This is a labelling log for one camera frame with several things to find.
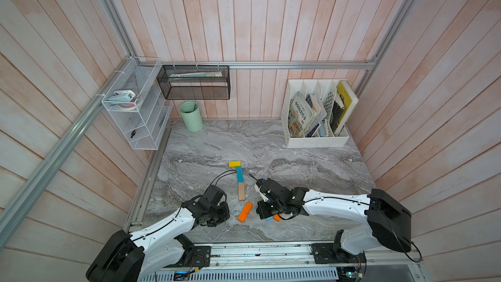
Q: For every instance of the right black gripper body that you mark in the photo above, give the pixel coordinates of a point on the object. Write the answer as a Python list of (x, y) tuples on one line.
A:
[(268, 209)]

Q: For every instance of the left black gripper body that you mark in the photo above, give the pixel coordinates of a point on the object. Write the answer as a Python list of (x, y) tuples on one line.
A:
[(218, 214)]

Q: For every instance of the natural wood block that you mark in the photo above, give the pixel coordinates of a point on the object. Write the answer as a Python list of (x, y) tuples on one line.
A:
[(241, 191)]

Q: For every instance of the teal block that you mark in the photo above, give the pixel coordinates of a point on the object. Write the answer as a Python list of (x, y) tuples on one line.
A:
[(239, 174)]

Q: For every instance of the short yellow block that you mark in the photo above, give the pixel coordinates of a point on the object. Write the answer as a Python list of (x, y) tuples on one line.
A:
[(234, 164)]

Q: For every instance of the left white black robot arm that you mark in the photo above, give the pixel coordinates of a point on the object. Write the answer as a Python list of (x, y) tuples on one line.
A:
[(133, 256)]

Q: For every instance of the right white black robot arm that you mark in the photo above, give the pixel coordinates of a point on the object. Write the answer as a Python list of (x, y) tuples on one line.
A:
[(383, 222)]

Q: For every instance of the orange block left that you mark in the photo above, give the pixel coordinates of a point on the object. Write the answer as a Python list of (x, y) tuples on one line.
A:
[(245, 212)]

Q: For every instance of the grey blue books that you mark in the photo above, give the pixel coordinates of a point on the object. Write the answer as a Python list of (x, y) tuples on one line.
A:
[(321, 114)]

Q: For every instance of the white file organizer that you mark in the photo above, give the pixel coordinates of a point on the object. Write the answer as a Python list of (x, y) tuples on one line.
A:
[(325, 91)]

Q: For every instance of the illustrated children's book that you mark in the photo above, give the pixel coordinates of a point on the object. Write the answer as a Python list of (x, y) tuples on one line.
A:
[(300, 117)]

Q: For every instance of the mint green cup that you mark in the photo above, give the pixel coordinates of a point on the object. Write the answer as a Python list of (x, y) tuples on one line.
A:
[(190, 113)]

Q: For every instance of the yellow book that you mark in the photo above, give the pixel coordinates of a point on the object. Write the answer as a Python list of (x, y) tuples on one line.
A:
[(345, 103)]

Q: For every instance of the papers in black basket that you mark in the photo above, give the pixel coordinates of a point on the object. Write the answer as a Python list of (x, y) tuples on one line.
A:
[(196, 77)]

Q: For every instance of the white tape dispenser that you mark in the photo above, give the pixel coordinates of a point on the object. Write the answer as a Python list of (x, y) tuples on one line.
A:
[(123, 99)]

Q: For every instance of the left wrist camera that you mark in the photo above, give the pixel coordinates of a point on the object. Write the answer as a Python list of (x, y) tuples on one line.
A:
[(212, 196)]

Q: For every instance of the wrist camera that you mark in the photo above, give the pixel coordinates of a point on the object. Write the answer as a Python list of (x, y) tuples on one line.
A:
[(212, 196), (271, 190)]

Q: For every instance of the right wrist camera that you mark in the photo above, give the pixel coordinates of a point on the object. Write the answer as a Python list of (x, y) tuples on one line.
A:
[(271, 190)]

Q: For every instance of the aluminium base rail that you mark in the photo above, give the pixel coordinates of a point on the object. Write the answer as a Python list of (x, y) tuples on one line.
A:
[(286, 255)]

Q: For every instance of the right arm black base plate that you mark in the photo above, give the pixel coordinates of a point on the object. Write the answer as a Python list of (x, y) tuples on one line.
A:
[(327, 253)]

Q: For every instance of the white wire shelf rack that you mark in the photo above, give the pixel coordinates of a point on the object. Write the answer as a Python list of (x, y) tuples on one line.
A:
[(144, 126)]

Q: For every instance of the black mesh wall basket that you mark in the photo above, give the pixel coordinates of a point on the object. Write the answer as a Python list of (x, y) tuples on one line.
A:
[(220, 90)]

